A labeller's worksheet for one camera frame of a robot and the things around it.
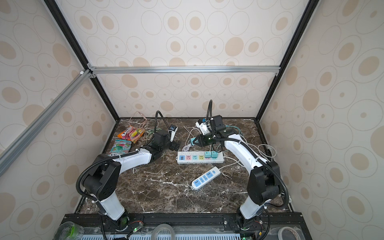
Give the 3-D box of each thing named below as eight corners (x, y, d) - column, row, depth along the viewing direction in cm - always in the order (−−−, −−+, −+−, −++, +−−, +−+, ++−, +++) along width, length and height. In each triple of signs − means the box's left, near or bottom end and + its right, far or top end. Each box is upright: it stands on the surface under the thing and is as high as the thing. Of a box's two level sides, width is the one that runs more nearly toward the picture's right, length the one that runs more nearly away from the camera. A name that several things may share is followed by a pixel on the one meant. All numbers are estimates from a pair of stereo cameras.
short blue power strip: (193, 191, 86) (193, 190, 83) (189, 185, 88) (189, 183, 86) (221, 173, 93) (221, 171, 90) (216, 167, 95) (216, 165, 93)
